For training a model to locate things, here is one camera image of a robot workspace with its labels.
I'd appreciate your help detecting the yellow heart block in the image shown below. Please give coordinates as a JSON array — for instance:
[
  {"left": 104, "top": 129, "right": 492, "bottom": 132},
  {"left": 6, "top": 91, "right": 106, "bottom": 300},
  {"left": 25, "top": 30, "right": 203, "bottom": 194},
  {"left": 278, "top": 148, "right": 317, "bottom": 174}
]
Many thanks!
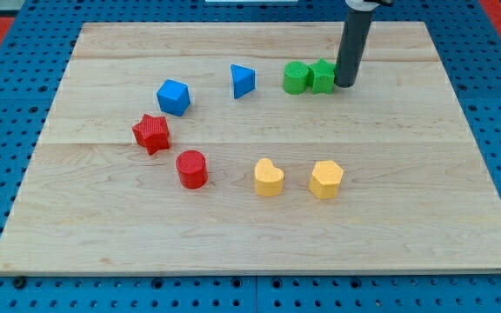
[{"left": 254, "top": 158, "right": 284, "bottom": 196}]

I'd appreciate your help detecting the red cylinder block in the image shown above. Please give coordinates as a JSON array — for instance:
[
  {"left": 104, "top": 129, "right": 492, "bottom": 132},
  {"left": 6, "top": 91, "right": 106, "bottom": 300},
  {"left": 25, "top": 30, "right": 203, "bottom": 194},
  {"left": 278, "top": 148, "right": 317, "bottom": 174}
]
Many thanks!
[{"left": 176, "top": 150, "right": 208, "bottom": 189}]

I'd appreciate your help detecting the blue triangular prism block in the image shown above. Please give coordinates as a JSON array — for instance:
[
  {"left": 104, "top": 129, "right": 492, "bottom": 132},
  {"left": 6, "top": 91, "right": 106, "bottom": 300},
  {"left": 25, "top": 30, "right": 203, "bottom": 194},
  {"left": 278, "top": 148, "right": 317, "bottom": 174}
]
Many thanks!
[{"left": 230, "top": 64, "right": 256, "bottom": 99}]

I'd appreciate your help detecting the yellow hexagon block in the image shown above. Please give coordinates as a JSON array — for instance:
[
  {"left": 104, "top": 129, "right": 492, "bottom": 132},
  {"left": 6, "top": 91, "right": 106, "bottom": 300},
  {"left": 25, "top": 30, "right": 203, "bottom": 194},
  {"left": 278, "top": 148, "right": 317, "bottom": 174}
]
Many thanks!
[{"left": 309, "top": 160, "right": 344, "bottom": 199}]

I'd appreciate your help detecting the green cylinder block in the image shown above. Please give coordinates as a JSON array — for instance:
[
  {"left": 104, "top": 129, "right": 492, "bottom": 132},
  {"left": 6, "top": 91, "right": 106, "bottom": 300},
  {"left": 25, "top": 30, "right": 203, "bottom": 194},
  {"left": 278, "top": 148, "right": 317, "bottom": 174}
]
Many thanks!
[{"left": 283, "top": 61, "right": 309, "bottom": 95}]

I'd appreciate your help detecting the blue cube block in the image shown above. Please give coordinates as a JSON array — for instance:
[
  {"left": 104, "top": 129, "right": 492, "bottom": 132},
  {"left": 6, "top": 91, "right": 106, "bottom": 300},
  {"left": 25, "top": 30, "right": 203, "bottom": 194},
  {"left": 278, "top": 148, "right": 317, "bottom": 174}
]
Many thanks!
[{"left": 157, "top": 79, "right": 190, "bottom": 117}]

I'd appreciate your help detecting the red star block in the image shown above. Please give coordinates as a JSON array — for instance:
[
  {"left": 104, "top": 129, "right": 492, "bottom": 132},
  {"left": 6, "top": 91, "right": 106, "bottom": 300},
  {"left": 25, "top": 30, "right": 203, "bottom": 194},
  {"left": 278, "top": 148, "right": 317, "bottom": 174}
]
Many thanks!
[{"left": 132, "top": 114, "right": 170, "bottom": 155}]

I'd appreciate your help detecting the green star block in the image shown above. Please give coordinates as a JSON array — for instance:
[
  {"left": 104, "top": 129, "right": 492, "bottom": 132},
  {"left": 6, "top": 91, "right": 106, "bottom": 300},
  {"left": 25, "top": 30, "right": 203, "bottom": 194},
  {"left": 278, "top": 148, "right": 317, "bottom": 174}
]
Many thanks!
[{"left": 308, "top": 58, "right": 335, "bottom": 94}]

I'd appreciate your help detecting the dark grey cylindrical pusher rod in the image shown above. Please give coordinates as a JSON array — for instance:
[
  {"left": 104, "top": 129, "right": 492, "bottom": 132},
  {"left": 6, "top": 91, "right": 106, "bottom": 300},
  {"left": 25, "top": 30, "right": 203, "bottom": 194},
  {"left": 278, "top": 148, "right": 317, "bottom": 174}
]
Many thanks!
[{"left": 334, "top": 0, "right": 394, "bottom": 88}]

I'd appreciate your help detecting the light wooden board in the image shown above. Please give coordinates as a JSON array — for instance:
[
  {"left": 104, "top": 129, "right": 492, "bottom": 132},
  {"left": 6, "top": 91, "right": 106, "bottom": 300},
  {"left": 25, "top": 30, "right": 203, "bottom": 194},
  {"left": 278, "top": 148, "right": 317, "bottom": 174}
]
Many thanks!
[{"left": 0, "top": 22, "right": 501, "bottom": 276}]

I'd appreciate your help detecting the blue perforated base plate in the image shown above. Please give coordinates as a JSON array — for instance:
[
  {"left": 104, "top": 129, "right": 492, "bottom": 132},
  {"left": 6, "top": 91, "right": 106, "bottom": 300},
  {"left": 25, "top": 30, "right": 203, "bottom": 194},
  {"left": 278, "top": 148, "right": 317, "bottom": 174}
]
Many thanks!
[{"left": 0, "top": 1, "right": 501, "bottom": 312}]

